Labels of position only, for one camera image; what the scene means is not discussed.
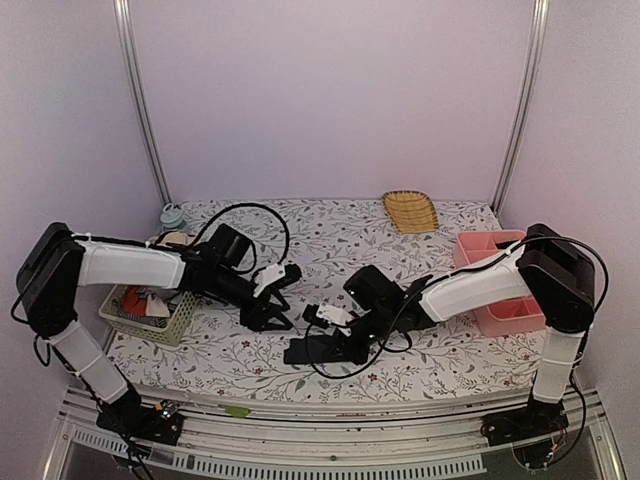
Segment beige garment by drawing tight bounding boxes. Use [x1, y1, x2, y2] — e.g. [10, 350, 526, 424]
[155, 231, 194, 247]

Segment aluminium frame post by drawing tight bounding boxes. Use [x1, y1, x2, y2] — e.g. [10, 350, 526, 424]
[113, 0, 172, 205]
[490, 0, 550, 217]

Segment red garment in basket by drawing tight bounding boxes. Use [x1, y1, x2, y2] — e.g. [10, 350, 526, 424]
[121, 286, 148, 317]

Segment yellow woven bamboo tray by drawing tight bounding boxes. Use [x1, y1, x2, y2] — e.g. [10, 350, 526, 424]
[382, 190, 439, 234]

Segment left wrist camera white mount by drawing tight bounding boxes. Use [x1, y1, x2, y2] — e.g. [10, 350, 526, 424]
[252, 263, 302, 298]

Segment left aluminium frame post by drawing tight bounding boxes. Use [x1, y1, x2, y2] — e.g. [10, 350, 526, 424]
[113, 0, 172, 205]

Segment floral tablecloth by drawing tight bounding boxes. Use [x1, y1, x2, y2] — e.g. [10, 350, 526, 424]
[107, 198, 564, 404]

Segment green tape piece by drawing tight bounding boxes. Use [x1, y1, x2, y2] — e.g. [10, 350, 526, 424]
[222, 405, 251, 418]

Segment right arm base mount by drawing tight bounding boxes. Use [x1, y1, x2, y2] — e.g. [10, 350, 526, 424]
[480, 398, 569, 446]

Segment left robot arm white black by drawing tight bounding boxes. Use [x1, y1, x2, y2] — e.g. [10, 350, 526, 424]
[15, 222, 301, 434]

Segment aluminium front rail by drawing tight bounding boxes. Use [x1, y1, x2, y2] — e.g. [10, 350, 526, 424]
[42, 387, 626, 480]

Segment navy underwear with cream waistband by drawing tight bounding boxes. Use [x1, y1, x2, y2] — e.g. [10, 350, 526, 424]
[283, 335, 346, 366]

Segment left black braided cable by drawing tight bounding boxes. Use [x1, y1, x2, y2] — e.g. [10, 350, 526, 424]
[192, 202, 292, 271]

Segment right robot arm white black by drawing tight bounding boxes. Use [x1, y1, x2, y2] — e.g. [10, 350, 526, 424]
[299, 224, 594, 436]

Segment mint lidded glass jar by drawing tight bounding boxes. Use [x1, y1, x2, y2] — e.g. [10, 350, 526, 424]
[160, 203, 186, 233]

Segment pink divided organizer box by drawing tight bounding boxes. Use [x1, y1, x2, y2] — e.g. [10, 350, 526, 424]
[454, 230, 545, 337]

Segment cream perforated laundry basket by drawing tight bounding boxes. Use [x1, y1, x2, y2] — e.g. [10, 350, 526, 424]
[98, 285, 200, 347]

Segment right aluminium frame post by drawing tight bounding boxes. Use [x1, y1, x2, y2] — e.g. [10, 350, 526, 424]
[490, 0, 550, 217]

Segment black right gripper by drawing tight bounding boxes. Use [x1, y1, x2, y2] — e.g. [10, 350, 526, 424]
[323, 306, 394, 367]

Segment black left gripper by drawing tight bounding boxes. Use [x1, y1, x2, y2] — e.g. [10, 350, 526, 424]
[212, 265, 294, 333]

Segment right black camera cable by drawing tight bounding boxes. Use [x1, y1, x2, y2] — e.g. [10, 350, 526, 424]
[304, 319, 414, 380]

